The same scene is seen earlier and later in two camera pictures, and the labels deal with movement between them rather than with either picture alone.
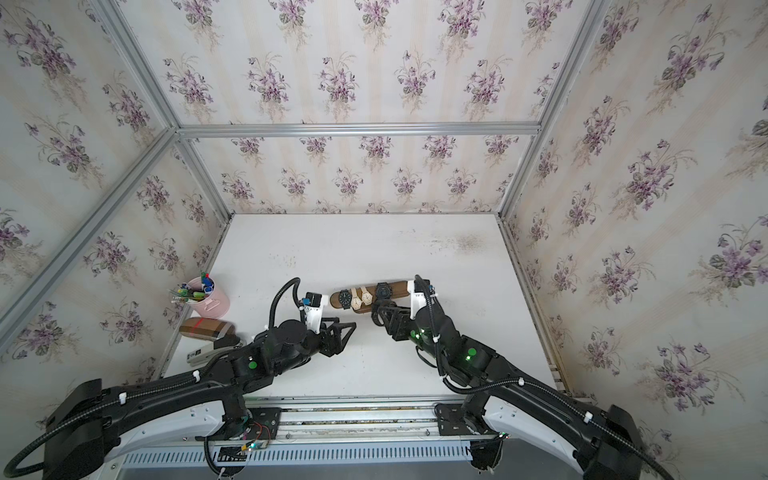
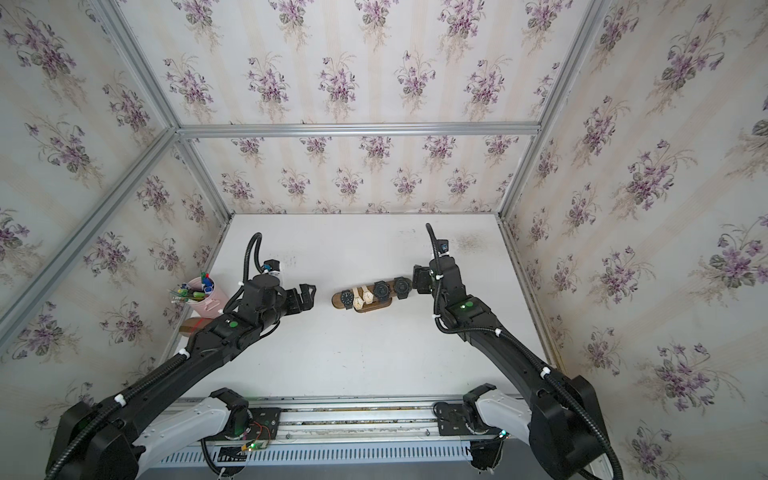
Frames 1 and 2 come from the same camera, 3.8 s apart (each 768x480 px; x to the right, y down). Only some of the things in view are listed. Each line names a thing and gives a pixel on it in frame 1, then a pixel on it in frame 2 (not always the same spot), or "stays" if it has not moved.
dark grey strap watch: (345, 298) stays
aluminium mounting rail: (351, 418) stays
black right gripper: (400, 322) → (420, 278)
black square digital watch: (383, 290) stays
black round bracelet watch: (375, 315) → (402, 286)
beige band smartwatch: (367, 297) stays
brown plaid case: (205, 328) stays
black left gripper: (338, 345) → (308, 299)
